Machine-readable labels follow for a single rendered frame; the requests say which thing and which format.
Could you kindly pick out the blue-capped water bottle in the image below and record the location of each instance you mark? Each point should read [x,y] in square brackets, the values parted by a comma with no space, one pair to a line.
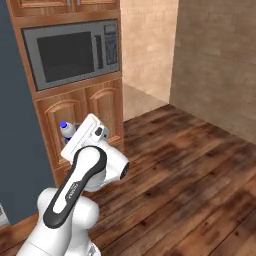
[67,130]

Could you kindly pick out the arched wooden cabinet door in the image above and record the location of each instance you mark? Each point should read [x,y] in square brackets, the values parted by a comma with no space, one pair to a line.
[105,106]
[55,116]

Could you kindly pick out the dark blue-grey fridge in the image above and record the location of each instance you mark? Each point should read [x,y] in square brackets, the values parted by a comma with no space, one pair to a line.
[16,133]

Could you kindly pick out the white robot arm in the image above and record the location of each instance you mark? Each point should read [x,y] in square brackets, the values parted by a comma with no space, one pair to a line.
[81,215]

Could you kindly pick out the flat wooden cabinet door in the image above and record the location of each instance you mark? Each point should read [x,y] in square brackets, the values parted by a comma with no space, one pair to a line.
[40,4]
[98,2]

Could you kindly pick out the grey built-in microwave oven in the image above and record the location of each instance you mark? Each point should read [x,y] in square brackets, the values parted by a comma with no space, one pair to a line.
[71,55]

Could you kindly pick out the tall wooden cabinet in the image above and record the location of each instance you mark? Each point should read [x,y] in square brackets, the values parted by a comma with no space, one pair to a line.
[33,90]

